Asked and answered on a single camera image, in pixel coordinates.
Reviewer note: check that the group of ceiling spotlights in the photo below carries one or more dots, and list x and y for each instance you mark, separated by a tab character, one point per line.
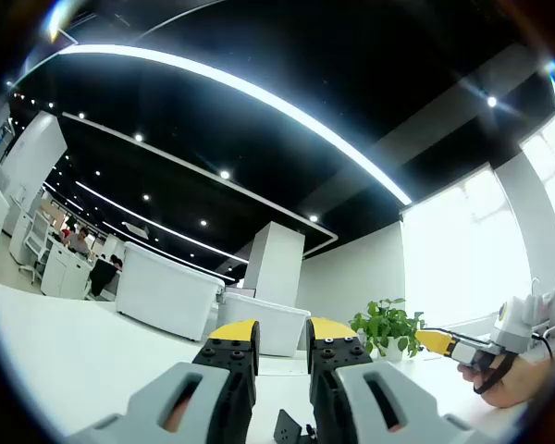
224	175

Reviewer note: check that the white office cabinet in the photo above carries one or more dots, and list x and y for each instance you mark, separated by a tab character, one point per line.
65	273

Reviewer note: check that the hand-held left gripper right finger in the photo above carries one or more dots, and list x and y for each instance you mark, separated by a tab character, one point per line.
398	398

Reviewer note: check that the black fixed fixture clamp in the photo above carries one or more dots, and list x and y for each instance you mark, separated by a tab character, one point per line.
284	427

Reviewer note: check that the large white storage box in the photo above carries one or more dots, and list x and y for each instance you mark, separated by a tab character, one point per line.
162	296

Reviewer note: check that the curved ceiling light strip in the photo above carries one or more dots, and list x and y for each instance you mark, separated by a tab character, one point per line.
259	97

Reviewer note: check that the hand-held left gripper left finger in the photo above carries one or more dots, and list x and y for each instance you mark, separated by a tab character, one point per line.
166	398

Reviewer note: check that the potted green plant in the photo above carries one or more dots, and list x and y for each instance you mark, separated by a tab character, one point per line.
384	324

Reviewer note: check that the black office chair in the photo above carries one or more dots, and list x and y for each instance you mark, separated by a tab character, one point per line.
102	277

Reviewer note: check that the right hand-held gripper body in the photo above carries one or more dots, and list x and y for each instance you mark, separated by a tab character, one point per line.
513	324

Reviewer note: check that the window with white blind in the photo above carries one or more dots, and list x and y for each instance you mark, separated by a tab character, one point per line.
458	250
552	185

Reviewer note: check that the person's right hand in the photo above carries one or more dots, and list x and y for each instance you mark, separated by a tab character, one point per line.
506	388

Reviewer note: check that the white office chair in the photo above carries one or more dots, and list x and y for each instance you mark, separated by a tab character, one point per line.
33	240

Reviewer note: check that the white desk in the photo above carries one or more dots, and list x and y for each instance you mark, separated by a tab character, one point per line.
74	347

